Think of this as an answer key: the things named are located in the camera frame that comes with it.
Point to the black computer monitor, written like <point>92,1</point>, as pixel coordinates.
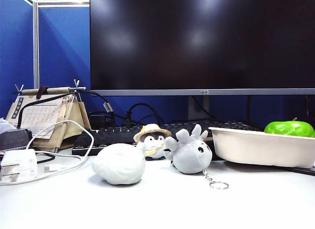
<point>197,42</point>

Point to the white brain squeeze toy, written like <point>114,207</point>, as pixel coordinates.
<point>119,163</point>

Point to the green apple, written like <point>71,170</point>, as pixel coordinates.
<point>288,128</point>

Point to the black flat pad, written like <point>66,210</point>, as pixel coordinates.
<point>302,170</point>

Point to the beige canvas desk calendar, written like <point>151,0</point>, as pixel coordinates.
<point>71,120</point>

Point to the aluminium partition frame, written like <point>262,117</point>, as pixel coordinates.
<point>36,42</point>

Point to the grey monitor stand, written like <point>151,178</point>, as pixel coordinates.
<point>198,108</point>

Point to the penguin plush with straw hat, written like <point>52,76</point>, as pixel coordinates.
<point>151,142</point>

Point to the black power brick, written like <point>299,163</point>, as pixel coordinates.
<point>98,119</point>

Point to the black computer keyboard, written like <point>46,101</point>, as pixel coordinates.
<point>110,138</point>

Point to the white paper bowl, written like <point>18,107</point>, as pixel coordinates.
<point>258,147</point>

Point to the white power adapter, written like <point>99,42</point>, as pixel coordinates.
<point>19,162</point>

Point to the black case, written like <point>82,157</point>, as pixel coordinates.
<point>13,139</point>

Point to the white tissue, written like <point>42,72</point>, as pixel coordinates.
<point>5,125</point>

